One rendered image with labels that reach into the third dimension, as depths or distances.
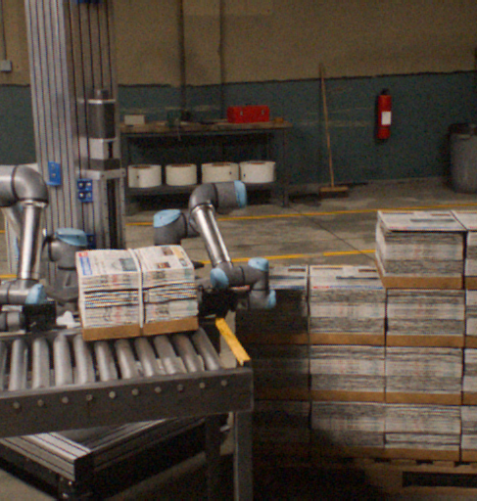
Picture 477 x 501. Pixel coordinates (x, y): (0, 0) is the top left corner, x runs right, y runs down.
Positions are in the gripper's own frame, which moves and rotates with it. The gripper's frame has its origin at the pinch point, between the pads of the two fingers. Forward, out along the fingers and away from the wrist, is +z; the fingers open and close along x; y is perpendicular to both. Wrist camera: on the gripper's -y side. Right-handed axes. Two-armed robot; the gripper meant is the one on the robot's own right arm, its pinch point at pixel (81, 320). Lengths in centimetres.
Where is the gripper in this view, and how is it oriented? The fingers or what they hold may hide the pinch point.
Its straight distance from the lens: 318.3
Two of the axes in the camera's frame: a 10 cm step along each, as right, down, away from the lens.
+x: -2.1, -2.2, 9.5
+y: -0.1, -9.7, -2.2
